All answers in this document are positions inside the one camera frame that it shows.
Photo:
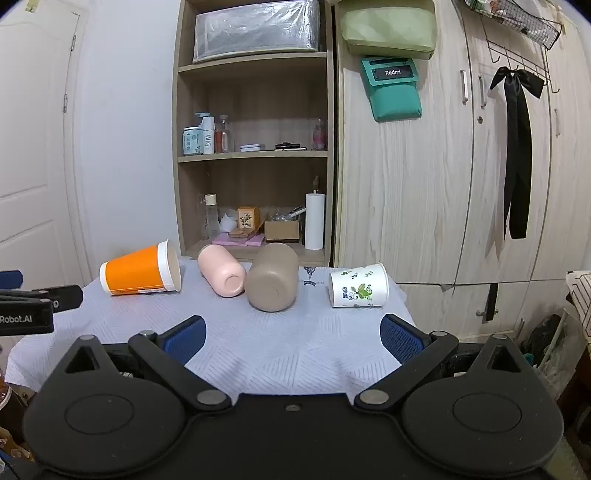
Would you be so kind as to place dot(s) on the white patterned tablecloth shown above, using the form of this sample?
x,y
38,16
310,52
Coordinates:
x,y
310,348

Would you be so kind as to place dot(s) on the taupe plastic cup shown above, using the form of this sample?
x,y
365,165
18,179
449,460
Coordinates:
x,y
271,283

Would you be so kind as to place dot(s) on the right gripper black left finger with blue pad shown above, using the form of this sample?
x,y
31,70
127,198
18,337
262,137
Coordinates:
x,y
164,357

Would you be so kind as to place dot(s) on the teal Redmi pouch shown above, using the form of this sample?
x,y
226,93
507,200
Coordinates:
x,y
391,86

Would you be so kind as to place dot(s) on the pink plastic cup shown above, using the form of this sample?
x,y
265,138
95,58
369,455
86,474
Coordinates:
x,y
221,270

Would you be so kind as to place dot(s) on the white paper cup green print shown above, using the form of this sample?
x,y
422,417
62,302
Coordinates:
x,y
367,286

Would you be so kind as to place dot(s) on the plastic wrapped grey box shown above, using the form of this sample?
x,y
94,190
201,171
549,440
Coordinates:
x,y
281,26

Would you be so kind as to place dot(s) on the small wooden printed box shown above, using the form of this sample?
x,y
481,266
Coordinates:
x,y
249,218

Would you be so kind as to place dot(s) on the brown cardboard box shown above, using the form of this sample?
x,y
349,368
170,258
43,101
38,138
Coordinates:
x,y
282,230

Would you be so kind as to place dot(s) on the white paper towel roll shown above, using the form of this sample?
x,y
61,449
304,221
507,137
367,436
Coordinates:
x,y
314,221

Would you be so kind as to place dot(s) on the clear bottle cream cap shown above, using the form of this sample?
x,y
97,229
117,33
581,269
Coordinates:
x,y
211,219

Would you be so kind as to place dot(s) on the white door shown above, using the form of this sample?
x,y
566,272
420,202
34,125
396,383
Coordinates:
x,y
40,225

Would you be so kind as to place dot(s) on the light green fabric pouch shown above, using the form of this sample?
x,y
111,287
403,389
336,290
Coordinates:
x,y
401,29

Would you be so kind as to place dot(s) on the white pump bottle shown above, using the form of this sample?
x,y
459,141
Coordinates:
x,y
206,132

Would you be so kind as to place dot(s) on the clear red liquid bottle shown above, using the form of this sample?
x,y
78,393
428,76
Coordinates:
x,y
222,135

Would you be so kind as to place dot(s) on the orange paper cup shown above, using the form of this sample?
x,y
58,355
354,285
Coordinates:
x,y
154,269

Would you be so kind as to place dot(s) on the teal wipes canister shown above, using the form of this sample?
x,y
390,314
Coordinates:
x,y
192,141

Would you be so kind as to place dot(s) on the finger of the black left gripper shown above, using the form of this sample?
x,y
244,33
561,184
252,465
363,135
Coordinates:
x,y
10,280

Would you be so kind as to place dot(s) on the black wire wall rack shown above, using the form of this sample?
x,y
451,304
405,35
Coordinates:
x,y
517,27

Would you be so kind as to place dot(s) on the pink small bottle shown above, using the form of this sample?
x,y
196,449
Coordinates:
x,y
319,137

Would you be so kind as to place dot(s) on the light wood wardrobe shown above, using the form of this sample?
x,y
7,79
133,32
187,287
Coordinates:
x,y
424,196

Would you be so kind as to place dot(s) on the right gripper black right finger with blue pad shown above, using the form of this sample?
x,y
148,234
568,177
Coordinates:
x,y
421,355

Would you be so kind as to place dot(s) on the black ribbon bow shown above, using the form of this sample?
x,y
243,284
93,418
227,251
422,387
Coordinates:
x,y
518,174

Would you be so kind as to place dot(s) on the wooden open shelf unit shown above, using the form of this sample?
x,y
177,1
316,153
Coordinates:
x,y
272,101

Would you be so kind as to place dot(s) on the pink notebook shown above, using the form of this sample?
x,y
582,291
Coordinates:
x,y
226,240

